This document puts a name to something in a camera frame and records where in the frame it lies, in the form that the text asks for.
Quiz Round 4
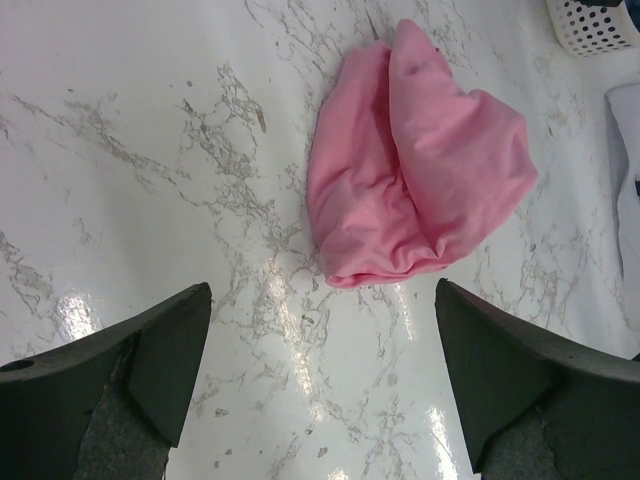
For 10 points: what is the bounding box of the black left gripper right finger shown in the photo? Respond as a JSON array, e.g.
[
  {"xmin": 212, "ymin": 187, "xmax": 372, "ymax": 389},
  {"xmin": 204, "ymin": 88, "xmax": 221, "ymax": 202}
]
[{"xmin": 435, "ymin": 279, "xmax": 639, "ymax": 479}]

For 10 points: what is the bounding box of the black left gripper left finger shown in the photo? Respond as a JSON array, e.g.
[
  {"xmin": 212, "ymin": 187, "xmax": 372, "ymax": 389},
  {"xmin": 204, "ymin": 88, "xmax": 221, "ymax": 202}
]
[{"xmin": 1, "ymin": 283, "xmax": 211, "ymax": 479}]

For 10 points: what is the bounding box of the pink t-shirt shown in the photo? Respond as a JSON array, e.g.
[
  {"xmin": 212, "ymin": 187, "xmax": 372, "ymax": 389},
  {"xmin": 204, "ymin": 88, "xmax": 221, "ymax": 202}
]
[{"xmin": 307, "ymin": 19, "xmax": 538, "ymax": 288}]

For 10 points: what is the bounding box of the white folded cloth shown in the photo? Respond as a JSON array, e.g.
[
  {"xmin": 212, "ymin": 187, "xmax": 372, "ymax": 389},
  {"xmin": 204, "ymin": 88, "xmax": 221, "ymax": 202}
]
[{"xmin": 605, "ymin": 84, "xmax": 639, "ymax": 286}]

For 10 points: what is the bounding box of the white perforated plastic basket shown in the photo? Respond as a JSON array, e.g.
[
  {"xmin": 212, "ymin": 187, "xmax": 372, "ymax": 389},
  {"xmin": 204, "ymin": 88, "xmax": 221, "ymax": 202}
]
[{"xmin": 546, "ymin": 0, "xmax": 639, "ymax": 58}]

